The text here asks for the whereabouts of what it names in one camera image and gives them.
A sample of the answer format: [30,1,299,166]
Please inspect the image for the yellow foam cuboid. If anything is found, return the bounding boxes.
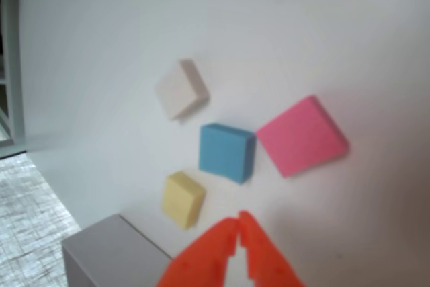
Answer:
[161,170,206,231]

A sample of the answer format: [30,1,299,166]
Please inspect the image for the white shelf frame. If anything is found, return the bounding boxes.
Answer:
[0,0,26,149]

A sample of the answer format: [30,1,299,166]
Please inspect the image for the grey bin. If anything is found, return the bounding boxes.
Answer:
[61,213,174,287]

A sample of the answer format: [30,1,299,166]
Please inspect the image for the pink foam cuboid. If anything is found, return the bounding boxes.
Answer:
[255,95,350,179]

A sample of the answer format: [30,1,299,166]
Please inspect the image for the blue foam cuboid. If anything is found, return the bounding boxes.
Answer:
[198,123,257,186]

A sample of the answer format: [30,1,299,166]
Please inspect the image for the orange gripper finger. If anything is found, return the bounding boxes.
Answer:
[155,217,240,287]
[237,210,306,287]

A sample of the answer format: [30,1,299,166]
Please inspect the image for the white foam cuboid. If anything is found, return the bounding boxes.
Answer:
[155,59,211,122]

